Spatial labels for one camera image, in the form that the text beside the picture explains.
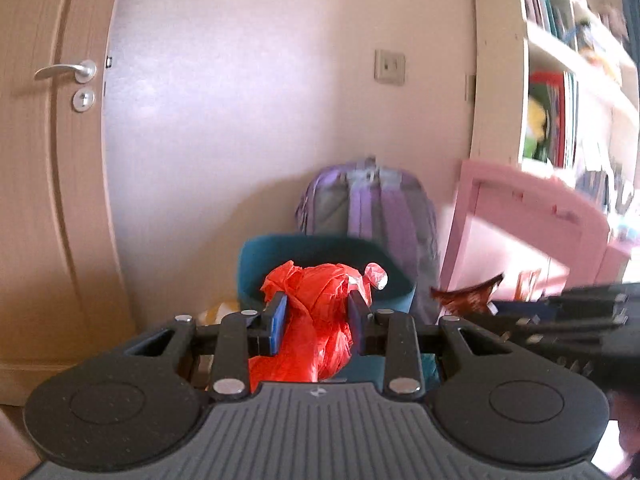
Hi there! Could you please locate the red plastic bag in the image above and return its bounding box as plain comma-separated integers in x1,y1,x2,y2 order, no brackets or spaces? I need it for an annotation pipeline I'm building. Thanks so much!
250,261,388,390

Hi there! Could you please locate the brown snack wrapper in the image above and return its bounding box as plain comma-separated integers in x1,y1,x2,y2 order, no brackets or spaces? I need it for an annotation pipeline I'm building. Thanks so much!
430,273,504,318

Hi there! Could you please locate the teal trash bin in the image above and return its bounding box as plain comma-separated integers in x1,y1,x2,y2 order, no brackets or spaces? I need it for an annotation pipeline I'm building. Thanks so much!
238,234,416,390

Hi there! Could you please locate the pink chair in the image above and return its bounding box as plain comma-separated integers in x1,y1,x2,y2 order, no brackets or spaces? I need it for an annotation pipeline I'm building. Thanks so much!
439,159,632,289

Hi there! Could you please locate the purple backpack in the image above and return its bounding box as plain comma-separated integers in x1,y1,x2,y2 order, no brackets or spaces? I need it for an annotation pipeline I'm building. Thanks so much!
296,157,440,324

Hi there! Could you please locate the wooden door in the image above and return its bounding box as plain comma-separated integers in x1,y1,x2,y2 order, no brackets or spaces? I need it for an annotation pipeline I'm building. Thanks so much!
1,0,134,406

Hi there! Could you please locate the yellow green plush toy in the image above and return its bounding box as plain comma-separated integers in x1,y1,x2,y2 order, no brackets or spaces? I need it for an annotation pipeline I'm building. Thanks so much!
523,96,547,162

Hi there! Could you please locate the cream bookshelf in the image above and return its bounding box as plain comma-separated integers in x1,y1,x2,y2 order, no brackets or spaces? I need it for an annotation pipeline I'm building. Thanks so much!
470,0,639,216

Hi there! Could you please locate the silver door lock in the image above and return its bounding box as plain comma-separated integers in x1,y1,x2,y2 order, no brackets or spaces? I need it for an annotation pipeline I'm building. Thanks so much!
72,87,96,113

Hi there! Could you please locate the row of books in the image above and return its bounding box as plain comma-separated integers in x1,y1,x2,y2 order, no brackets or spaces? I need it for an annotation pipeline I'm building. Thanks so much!
524,0,570,41

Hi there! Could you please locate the wall socket plate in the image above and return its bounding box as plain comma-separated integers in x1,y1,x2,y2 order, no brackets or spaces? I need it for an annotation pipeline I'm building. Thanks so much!
374,49,406,86

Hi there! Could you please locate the silver door handle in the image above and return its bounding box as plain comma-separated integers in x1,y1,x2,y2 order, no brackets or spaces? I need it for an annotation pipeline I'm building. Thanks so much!
34,60,98,84

